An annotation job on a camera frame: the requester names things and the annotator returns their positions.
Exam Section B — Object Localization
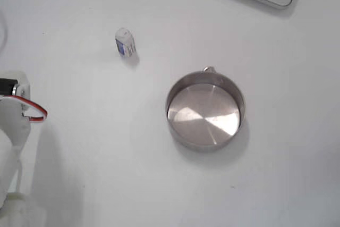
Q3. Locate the small white and blue box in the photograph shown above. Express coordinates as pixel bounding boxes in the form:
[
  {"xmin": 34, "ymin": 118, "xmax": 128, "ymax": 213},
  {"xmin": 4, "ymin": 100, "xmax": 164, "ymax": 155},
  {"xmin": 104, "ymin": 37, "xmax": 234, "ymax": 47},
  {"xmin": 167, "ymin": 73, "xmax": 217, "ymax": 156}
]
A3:
[{"xmin": 114, "ymin": 27, "xmax": 137, "ymax": 58}]

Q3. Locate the round metal bowl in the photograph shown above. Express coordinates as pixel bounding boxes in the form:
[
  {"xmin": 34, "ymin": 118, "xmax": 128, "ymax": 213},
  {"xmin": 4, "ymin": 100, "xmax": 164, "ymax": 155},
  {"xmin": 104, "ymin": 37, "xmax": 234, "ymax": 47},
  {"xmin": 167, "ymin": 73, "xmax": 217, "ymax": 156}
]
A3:
[{"xmin": 165, "ymin": 70, "xmax": 247, "ymax": 153}]

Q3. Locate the red white servo cable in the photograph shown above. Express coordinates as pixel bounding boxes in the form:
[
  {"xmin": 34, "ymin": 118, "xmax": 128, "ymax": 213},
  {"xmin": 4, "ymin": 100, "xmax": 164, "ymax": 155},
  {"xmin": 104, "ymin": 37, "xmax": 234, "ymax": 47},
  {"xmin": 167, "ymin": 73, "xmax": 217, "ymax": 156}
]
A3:
[{"xmin": 0, "ymin": 95, "xmax": 49, "ymax": 123}]

